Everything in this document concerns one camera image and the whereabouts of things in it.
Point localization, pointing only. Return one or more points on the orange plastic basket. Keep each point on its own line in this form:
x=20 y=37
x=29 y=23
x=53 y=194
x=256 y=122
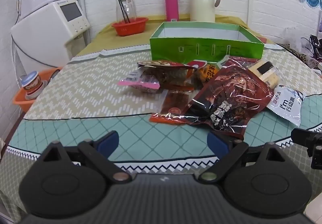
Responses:
x=129 y=28

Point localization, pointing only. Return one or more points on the red and white snack packet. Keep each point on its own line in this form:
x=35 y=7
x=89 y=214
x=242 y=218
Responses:
x=198 y=63

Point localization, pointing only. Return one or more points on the pink thermos bottle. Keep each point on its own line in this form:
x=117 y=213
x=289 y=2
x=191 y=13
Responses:
x=171 y=6

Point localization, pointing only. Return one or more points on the orange snack packet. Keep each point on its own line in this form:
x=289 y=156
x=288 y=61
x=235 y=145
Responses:
x=207 y=73

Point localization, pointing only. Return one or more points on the brown windowed snack packet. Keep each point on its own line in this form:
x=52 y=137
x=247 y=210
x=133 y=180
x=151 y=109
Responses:
x=171 y=75

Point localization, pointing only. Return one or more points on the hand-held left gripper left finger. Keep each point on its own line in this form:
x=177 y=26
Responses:
x=108 y=142

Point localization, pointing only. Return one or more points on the blue-lidded paper cup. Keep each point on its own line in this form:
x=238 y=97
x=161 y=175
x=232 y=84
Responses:
x=31 y=83

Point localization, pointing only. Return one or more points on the white dispenser with screen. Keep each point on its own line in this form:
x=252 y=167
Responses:
x=50 y=30

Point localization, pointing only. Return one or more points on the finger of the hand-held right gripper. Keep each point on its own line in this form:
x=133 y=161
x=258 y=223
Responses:
x=317 y=158
x=303 y=137

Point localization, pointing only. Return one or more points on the patterned tablecloth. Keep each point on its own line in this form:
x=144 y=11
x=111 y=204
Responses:
x=88 y=88

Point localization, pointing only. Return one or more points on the red spicy strip packet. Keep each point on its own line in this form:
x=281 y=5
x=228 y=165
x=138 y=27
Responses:
x=173 y=105

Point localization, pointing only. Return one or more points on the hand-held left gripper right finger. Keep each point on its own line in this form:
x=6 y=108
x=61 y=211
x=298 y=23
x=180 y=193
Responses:
x=216 y=144

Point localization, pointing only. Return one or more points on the yellow cracker packet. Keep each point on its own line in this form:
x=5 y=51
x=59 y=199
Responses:
x=266 y=73

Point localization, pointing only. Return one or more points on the pink-edged clear snack packet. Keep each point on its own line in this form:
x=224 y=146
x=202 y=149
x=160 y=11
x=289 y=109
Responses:
x=140 y=83

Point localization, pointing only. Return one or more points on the yellow cloth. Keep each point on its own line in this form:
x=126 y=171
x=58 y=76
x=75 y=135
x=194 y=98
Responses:
x=105 y=35

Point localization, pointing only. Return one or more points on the cream thermal jug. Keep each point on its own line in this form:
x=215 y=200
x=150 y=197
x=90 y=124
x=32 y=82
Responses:
x=202 y=2

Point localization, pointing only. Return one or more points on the glass carafe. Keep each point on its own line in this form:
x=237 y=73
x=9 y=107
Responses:
x=130 y=5

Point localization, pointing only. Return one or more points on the large dark red snack bag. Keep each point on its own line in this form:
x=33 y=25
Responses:
x=226 y=95

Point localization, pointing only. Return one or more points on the green cardboard box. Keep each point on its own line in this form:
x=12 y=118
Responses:
x=201 y=49

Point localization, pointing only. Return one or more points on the orange plastic basin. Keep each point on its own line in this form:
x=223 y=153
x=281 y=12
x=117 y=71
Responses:
x=22 y=102

